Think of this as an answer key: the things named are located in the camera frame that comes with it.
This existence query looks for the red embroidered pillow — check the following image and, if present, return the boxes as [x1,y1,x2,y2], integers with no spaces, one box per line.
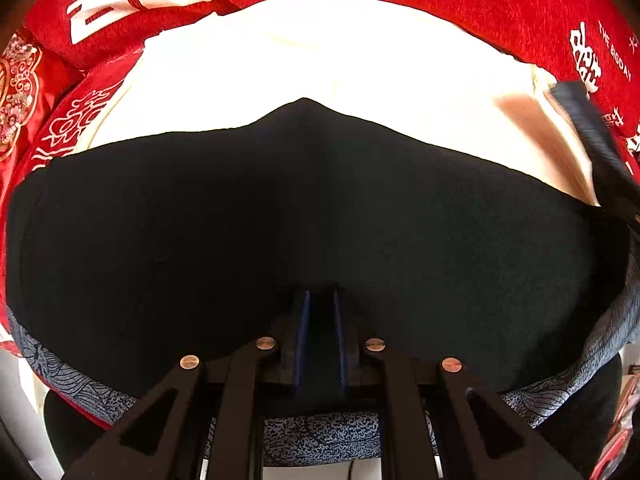
[0,30,83,163]

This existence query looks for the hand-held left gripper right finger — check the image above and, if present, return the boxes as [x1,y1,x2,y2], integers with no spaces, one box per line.
[333,287,584,480]

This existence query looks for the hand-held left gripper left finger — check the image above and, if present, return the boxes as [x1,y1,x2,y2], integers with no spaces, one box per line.
[65,289,312,480]

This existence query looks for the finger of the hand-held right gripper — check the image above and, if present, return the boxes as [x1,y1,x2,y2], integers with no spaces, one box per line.
[547,80,640,233]

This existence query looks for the black pants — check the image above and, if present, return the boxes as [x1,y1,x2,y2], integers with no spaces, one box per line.
[5,97,640,411]

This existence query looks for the cream white cloth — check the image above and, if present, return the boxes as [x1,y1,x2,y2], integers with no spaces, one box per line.
[75,0,601,207]

